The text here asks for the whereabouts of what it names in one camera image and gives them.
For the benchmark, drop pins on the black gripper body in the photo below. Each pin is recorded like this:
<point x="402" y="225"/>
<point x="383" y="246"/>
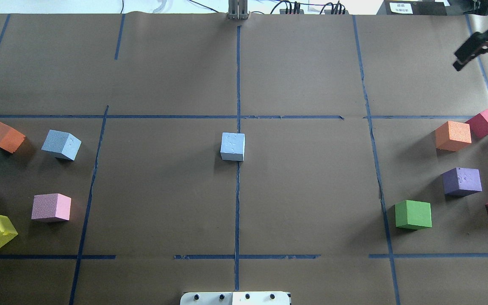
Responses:
<point x="479" y="46"/>

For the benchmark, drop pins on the light blue foam block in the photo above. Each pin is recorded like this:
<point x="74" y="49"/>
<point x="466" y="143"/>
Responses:
<point x="233" y="147"/>

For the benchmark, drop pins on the red dented foam block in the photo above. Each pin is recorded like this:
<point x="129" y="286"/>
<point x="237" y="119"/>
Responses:
<point x="479" y="124"/>

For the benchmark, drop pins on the black box with label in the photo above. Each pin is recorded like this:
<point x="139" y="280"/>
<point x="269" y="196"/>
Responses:
<point x="412" y="7"/>

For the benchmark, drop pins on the orange textured foam block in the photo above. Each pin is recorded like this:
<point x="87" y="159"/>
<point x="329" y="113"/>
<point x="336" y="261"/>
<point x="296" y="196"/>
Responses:
<point x="453" y="136"/>

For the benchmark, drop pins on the purple foam block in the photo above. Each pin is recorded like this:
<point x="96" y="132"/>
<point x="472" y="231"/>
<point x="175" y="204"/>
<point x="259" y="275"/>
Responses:
<point x="461" y="182"/>

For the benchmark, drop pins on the black electronics module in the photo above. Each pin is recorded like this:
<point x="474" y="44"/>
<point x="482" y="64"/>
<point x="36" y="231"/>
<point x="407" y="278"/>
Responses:
<point x="334" y="9"/>
<point x="289" y="8"/>

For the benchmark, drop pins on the green foam block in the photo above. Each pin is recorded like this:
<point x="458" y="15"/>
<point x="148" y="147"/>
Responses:
<point x="413" y="215"/>

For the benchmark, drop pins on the light blue block left side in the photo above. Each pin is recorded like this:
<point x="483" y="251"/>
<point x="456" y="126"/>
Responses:
<point x="61" y="145"/>

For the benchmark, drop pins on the pink foam block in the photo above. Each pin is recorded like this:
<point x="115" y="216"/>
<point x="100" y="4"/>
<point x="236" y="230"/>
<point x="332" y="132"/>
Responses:
<point x="51" y="208"/>

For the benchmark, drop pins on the orange foam block left side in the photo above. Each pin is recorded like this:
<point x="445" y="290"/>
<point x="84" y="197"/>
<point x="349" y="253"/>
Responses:
<point x="10" y="138"/>

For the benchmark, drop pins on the aluminium frame post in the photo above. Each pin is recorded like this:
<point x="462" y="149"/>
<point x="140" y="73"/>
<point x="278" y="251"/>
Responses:
<point x="238" y="10"/>

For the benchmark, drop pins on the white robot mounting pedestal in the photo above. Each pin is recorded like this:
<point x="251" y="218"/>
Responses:
<point x="237" y="298"/>

